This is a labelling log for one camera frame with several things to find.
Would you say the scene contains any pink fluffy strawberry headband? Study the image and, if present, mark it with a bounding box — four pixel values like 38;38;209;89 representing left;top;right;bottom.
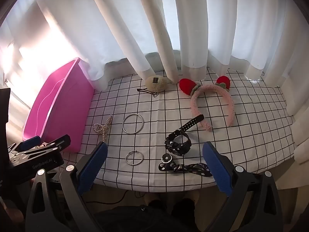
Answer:
179;76;236;132

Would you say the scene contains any pink plastic bin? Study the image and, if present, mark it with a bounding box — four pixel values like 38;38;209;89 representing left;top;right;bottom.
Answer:
22;57;95;153

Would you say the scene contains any dark flat panel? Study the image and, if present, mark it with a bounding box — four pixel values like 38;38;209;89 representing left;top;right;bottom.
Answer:
0;88;11;150

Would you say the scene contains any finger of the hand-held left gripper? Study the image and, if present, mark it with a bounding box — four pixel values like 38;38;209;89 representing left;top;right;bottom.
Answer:
36;135;71;153
7;136;41;154

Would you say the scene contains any pearl hair claw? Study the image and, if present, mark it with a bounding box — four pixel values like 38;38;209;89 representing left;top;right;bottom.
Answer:
94;115;113;141

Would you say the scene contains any person's left hand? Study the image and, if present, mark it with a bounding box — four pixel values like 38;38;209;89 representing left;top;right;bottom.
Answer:
0;202;25;224

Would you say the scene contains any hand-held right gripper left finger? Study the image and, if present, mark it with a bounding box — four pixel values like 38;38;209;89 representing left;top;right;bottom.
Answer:
25;141;108;232

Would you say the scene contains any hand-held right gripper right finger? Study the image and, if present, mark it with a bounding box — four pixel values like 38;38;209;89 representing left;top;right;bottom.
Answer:
202;141;283;232

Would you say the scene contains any small silver hoop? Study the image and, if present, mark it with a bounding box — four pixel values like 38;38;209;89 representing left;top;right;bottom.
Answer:
125;150;144;166

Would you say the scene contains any beige fluffy hair clip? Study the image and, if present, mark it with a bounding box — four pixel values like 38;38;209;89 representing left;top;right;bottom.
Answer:
145;75;166;98

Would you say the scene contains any black cable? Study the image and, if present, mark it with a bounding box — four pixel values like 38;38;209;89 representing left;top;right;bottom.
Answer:
86;190;145;205

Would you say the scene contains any black wrist watch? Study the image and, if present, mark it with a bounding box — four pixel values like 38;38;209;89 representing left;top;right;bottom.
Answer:
165;114;205;156

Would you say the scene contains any white curtain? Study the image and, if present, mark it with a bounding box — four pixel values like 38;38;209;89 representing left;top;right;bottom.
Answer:
0;0;309;165

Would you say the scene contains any black patterned strap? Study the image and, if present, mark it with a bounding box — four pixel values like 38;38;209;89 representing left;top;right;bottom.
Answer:
159;153;213;177

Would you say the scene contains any large silver bangle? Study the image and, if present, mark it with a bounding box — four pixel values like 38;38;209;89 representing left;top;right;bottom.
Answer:
122;114;144;134

